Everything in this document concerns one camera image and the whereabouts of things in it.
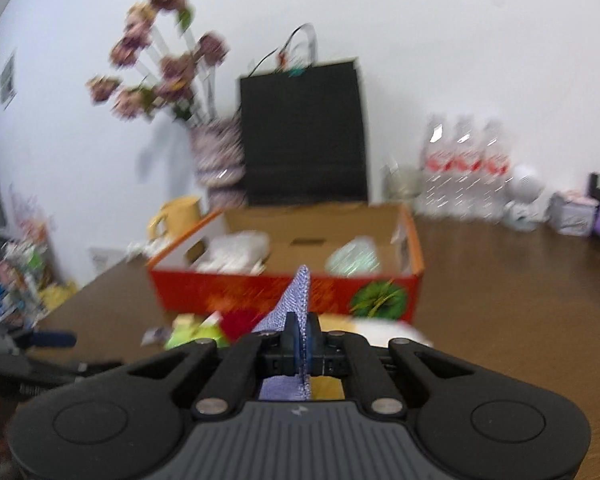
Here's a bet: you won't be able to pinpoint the tangled cables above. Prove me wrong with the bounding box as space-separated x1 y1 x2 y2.
249 23 319 79

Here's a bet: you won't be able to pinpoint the blue white snack packet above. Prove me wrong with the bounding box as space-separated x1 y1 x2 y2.
0 282 27 327

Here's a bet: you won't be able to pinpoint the white round toy figure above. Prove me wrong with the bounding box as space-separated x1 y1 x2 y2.
502 162 549 232

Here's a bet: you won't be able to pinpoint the red white patterned bag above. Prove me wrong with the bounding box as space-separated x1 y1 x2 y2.
9 184 54 247

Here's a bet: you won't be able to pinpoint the clear plastic container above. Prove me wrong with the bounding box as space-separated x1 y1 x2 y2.
190 231 272 276

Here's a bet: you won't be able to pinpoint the yellow white plush toy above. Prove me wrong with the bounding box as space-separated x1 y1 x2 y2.
347 316 435 350

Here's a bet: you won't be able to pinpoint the small crumpled wrapper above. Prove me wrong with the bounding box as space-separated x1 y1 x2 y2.
140 327 169 349

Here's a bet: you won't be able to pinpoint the yellow mug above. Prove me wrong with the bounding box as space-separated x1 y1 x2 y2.
147 196 204 244

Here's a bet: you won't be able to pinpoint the orange cardboard box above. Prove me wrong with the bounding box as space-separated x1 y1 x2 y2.
147 203 426 324

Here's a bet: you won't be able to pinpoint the black chair back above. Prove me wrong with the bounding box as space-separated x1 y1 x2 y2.
237 57 371 207

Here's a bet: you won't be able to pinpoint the red fluffy object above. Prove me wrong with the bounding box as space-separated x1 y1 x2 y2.
222 309 272 342

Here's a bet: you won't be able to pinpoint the yellow snack packet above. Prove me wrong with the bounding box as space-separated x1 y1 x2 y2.
39 282 79 312

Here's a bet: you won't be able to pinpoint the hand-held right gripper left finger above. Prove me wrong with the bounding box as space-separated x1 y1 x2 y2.
125 312 305 418

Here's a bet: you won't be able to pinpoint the purple knitted cloth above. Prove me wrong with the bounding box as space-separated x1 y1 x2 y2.
251 265 314 402

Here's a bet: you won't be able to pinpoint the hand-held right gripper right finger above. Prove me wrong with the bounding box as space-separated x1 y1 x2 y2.
305 314 477 417

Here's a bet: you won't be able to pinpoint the wall vent grille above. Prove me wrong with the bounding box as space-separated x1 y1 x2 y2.
0 51 19 109

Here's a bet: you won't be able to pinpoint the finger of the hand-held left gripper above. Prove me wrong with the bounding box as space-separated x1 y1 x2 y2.
7 329 78 357
0 356 127 393

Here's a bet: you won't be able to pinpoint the green packet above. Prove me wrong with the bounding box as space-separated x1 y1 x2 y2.
164 313 231 351

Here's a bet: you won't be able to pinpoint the purple white ribbed vase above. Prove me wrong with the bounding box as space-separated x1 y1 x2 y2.
190 119 248 209

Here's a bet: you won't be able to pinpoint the small patterned box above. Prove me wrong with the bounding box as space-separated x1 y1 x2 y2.
547 190 600 237

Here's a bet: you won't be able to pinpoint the clear glass jar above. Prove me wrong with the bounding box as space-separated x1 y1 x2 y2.
382 162 422 204

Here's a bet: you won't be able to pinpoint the shrink-wrapped water bottle pack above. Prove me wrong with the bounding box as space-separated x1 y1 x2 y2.
414 114 514 222

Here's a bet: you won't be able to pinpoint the dried pink flower bouquet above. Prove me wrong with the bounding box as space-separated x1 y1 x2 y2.
85 0 231 124

